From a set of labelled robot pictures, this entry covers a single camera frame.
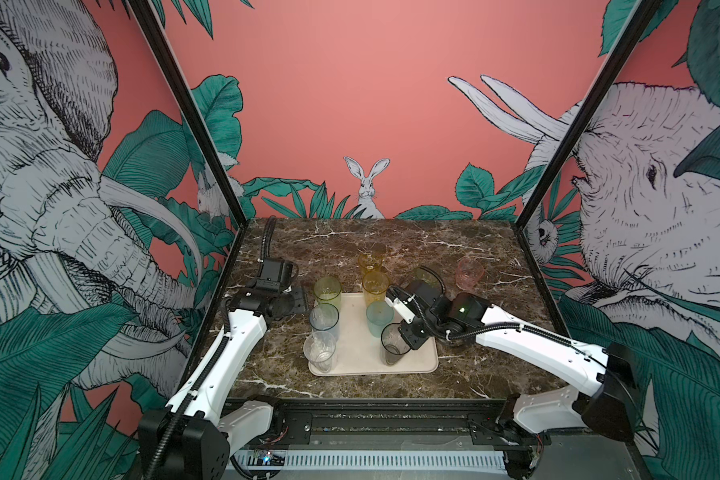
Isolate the white slotted cable duct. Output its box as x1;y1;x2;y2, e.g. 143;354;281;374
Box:
233;450;507;474

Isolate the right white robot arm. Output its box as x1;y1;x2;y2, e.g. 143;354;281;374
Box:
385;280;639;442

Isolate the left black frame post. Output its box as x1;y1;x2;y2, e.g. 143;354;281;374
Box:
125;0;248;228

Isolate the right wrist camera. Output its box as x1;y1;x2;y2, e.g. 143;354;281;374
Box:
385;285;416;324

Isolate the light green ribbed glass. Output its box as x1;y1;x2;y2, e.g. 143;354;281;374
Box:
313;275;342;310

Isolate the black frame post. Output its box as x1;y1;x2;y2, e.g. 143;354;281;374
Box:
514;0;661;229
125;0;248;228

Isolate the clear glass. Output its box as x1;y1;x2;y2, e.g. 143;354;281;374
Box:
303;331;337;373

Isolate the pink glass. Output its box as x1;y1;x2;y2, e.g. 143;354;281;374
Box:
454;256;485;291

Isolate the beige square tray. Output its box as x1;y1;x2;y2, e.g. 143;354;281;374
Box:
309;293;439;377

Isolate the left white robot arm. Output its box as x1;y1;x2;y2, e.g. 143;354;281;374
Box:
138;258;299;479

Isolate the black front rail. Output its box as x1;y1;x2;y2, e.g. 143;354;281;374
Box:
258;394;547;448

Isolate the amber tall glass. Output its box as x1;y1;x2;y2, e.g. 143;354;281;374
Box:
362;270;390;306

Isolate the frosted teal glass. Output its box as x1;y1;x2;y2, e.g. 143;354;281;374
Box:
366;300;395;338

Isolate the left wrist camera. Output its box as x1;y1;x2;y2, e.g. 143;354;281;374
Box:
254;258;297;294

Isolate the right black frame post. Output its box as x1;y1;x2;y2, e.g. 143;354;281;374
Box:
514;0;661;229

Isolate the yellow glass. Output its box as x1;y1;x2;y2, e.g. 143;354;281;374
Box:
358;251;384;275

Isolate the grey blue glass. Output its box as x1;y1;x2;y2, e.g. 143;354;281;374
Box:
309;303;340;340

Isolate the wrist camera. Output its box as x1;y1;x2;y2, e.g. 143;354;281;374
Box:
254;258;297;294
385;285;416;324

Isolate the dark smoked glass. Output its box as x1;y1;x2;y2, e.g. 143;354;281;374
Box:
380;323;411;366

